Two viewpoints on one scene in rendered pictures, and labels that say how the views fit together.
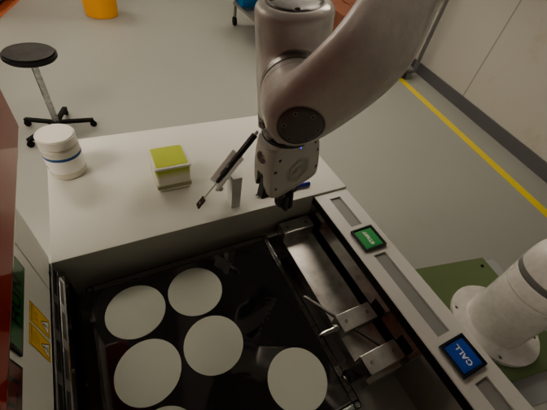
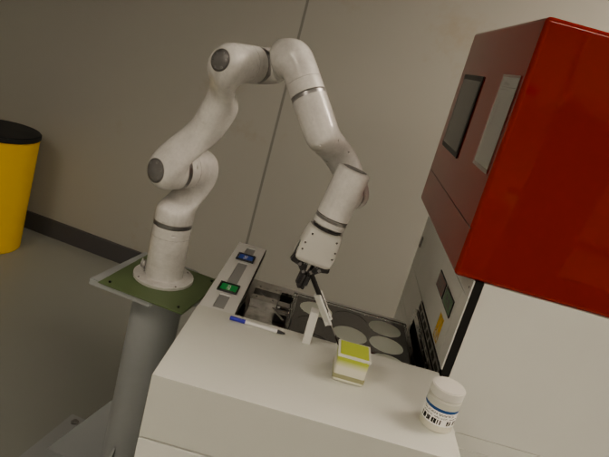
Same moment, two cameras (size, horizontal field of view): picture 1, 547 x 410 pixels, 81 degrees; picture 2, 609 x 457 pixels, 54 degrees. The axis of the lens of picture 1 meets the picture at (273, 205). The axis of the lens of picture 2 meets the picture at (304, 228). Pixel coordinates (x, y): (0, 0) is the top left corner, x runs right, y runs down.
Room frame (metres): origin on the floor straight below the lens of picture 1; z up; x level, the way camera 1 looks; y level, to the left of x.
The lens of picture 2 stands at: (1.61, 0.78, 1.63)
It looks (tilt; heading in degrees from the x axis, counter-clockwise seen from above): 16 degrees down; 215
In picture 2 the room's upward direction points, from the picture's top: 16 degrees clockwise
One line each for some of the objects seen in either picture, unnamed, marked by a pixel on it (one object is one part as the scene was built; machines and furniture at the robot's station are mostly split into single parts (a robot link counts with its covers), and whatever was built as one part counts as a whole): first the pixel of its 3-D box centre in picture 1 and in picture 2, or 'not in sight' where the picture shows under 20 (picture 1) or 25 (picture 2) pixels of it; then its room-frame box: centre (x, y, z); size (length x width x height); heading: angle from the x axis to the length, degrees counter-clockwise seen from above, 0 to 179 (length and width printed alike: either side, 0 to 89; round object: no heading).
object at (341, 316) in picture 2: (213, 344); (349, 335); (0.20, 0.05, 0.90); 0.34 x 0.34 x 0.01; 34
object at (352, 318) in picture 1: (354, 319); (263, 302); (0.30, -0.20, 0.89); 0.08 x 0.03 x 0.03; 124
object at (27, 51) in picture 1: (46, 93); not in sight; (1.74, 1.59, 0.28); 0.46 x 0.44 x 0.55; 111
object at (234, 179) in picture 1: (226, 181); (320, 318); (0.47, 0.10, 1.03); 0.06 x 0.04 x 0.13; 124
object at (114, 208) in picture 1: (201, 187); (304, 400); (0.58, 0.19, 0.89); 0.62 x 0.35 x 0.14; 124
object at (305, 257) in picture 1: (329, 292); (256, 322); (0.37, -0.16, 0.87); 0.36 x 0.08 x 0.03; 34
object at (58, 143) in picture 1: (62, 152); (441, 404); (0.48, 0.45, 1.01); 0.07 x 0.07 x 0.10
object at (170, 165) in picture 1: (169, 167); (351, 363); (0.51, 0.24, 1.00); 0.07 x 0.07 x 0.07; 35
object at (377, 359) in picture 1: (380, 358); (267, 292); (0.24, -0.24, 0.89); 0.08 x 0.03 x 0.03; 124
